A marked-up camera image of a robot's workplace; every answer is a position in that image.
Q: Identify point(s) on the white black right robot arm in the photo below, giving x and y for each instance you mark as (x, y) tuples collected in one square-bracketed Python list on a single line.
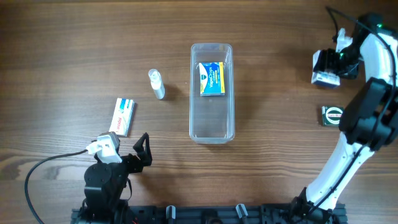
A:
[(369, 121)]

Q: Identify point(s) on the clear plastic container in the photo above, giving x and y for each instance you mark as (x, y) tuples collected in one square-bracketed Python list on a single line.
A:
[(212, 114)]

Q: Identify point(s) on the white Panadol box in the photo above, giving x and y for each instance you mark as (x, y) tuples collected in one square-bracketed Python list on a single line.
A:
[(122, 116)]

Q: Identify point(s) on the white spray bottle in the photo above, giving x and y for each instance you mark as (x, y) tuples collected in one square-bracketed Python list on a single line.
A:
[(157, 83)]

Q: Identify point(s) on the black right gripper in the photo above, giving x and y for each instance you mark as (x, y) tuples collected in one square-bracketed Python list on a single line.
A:
[(327, 62)]

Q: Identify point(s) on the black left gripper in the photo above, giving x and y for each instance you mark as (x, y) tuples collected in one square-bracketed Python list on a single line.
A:
[(134, 160)]

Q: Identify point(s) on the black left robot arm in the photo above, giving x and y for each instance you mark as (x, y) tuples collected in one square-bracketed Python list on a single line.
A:
[(105, 180)]

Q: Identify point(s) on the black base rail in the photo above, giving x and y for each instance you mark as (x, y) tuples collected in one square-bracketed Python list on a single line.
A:
[(264, 214)]

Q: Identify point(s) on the blue VapoDrops box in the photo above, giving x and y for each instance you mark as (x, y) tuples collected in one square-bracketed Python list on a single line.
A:
[(211, 78)]

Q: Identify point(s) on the white medicine box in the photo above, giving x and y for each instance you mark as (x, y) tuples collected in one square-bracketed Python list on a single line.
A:
[(325, 79)]

